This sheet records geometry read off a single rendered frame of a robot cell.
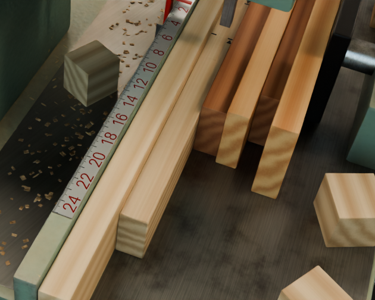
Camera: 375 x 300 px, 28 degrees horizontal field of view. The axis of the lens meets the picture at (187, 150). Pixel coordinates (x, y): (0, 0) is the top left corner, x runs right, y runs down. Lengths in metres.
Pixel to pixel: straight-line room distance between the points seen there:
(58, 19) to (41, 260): 0.39
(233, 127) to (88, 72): 0.22
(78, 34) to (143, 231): 0.38
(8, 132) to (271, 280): 0.31
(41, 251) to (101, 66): 0.32
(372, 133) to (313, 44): 0.08
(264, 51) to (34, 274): 0.27
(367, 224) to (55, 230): 0.22
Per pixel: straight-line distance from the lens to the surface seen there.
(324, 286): 0.47
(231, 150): 0.56
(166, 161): 0.51
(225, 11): 0.61
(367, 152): 0.60
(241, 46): 0.61
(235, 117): 0.54
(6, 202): 0.66
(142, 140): 0.51
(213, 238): 0.53
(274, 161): 0.53
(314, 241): 0.54
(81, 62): 0.73
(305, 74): 0.56
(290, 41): 0.62
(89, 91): 0.73
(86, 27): 0.84
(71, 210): 0.46
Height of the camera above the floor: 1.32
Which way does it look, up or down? 46 degrees down
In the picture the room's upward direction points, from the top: 12 degrees clockwise
